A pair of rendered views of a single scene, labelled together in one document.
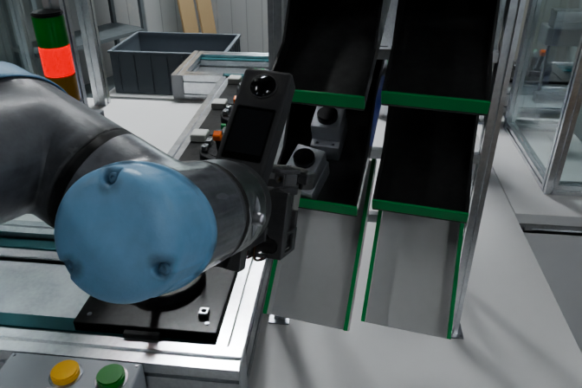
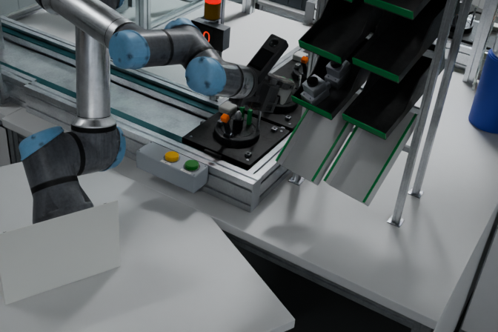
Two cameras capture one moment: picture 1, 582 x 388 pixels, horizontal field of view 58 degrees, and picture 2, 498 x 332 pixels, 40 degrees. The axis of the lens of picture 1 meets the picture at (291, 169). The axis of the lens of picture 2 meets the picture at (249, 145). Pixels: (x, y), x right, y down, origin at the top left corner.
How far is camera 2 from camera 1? 1.09 m
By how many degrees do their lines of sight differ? 20
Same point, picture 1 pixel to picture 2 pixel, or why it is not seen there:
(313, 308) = (303, 168)
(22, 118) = (186, 38)
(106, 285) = (193, 85)
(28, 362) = (156, 147)
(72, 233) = (190, 70)
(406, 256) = (364, 157)
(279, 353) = (284, 196)
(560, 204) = not seen: outside the picture
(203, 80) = not seen: hidden behind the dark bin
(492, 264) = (458, 201)
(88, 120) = (202, 42)
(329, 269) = (320, 150)
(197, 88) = not seen: hidden behind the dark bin
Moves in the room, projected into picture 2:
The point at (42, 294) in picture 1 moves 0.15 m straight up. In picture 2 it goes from (170, 123) to (171, 82)
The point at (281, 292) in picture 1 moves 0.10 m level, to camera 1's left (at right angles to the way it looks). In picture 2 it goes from (290, 155) to (258, 144)
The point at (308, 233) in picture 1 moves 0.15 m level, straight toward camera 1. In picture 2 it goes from (316, 128) to (295, 153)
